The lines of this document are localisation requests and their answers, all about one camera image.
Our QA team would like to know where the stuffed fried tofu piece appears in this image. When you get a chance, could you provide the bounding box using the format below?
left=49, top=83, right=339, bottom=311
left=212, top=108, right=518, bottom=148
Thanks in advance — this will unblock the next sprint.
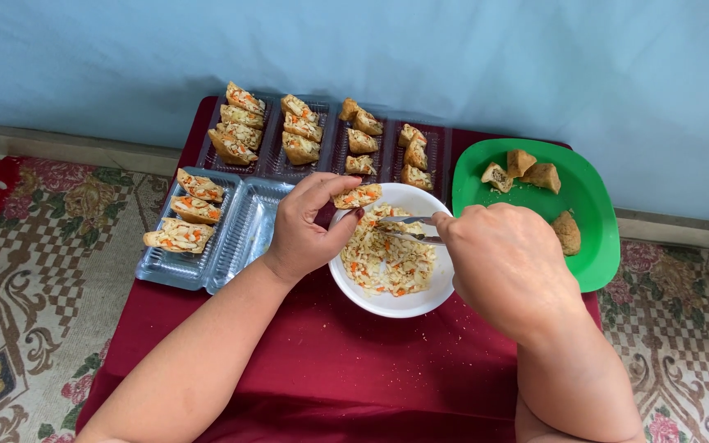
left=170, top=196, right=223, bottom=226
left=143, top=217, right=215, bottom=255
left=332, top=183, right=384, bottom=210
left=176, top=168, right=225, bottom=204

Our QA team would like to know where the floral patterned carpet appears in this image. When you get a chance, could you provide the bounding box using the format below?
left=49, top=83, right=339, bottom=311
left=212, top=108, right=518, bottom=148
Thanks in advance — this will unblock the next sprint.
left=0, top=154, right=709, bottom=443

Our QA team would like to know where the clear plastic hinged tray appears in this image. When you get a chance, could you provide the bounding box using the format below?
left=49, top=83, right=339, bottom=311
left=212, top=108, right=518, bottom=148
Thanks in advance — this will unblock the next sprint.
left=197, top=92, right=338, bottom=184
left=329, top=111, right=454, bottom=205
left=135, top=166, right=297, bottom=295

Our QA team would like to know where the white round bowl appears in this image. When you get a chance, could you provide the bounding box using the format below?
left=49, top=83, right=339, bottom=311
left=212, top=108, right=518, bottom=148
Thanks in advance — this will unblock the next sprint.
left=328, top=183, right=457, bottom=320

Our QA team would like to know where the shredded vegetable filling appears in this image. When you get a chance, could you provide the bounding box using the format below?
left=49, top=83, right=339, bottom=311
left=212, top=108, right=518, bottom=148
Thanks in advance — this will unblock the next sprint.
left=340, top=203, right=438, bottom=298

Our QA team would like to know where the person's right hand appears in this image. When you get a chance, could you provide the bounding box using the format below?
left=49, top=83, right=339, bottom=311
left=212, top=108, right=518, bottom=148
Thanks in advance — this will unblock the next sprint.
left=431, top=202, right=584, bottom=346

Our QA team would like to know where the dark red tablecloth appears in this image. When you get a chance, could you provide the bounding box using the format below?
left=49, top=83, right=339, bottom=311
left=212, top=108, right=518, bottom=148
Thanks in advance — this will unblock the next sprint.
left=74, top=95, right=605, bottom=443

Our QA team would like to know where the silver metal fork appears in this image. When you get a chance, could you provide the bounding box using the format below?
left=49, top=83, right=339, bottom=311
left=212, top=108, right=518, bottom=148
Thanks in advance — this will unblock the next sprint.
left=378, top=215, right=436, bottom=226

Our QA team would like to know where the person's left hand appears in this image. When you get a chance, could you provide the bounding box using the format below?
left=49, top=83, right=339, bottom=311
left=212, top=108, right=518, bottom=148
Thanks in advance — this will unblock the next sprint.
left=262, top=173, right=366, bottom=288

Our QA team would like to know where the green plastic plate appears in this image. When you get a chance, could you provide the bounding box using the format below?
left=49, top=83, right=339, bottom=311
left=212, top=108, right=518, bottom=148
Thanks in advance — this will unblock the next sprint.
left=451, top=138, right=621, bottom=294

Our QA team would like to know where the batch of stuffed fried tofu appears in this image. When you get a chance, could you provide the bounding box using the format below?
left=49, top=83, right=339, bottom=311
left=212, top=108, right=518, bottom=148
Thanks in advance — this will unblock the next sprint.
left=207, top=81, right=325, bottom=167
left=338, top=97, right=435, bottom=192

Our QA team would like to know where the plain fried tofu chunk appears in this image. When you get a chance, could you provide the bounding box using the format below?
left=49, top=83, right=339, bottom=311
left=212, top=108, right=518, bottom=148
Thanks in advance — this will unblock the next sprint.
left=519, top=163, right=562, bottom=195
left=506, top=149, right=538, bottom=179
left=551, top=210, right=582, bottom=257
left=481, top=162, right=514, bottom=194

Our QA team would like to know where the silver metal spoon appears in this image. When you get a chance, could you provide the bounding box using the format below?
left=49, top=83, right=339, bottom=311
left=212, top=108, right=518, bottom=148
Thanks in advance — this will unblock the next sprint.
left=373, top=227, right=448, bottom=247

